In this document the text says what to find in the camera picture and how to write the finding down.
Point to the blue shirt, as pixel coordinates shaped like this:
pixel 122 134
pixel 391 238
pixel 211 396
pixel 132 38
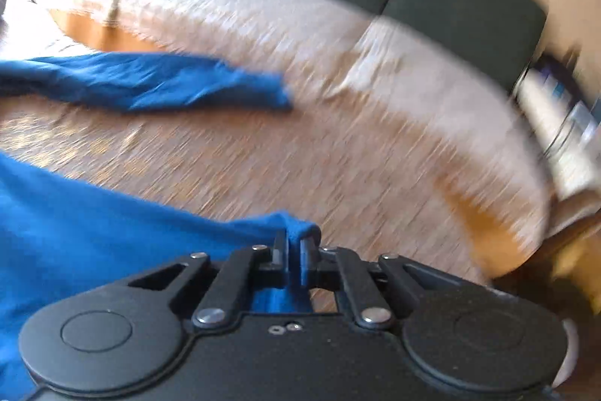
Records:
pixel 94 241

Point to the floral lace tablecloth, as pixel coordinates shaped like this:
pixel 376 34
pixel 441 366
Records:
pixel 281 156

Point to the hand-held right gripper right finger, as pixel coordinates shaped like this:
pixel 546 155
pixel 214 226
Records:
pixel 307 262

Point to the wooden armchair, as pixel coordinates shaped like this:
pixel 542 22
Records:
pixel 558 138

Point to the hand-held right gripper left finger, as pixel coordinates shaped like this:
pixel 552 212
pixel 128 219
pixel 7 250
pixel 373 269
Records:
pixel 279 255

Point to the beige lace sofa cover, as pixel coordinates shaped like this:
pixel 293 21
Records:
pixel 234 6

